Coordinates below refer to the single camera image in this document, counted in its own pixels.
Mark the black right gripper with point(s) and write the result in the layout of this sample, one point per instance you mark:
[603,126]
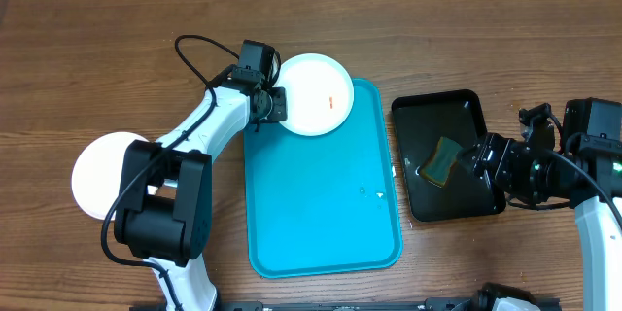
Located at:
[508,154]

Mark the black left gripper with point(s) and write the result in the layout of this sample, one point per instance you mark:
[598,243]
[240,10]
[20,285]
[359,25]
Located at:
[280,114]

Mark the white plate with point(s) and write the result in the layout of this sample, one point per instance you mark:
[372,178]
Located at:
[319,94]

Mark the yellow green sponge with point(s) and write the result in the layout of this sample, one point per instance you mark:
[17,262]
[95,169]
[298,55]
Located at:
[438,167]

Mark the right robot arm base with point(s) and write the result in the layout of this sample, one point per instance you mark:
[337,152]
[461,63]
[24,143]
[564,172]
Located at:
[498,297]

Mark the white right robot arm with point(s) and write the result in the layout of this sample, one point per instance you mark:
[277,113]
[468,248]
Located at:
[587,175]

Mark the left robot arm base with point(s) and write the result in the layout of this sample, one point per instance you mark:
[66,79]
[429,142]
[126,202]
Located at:
[166,209]

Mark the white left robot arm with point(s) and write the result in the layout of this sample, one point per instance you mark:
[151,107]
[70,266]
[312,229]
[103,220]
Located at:
[193,145]

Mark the black water tray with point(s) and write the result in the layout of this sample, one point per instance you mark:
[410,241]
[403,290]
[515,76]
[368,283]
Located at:
[419,122]

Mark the teal plastic tray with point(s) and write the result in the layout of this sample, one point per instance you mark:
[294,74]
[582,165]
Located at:
[323,204]

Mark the black front rail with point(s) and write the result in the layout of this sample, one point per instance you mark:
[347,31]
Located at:
[430,304]

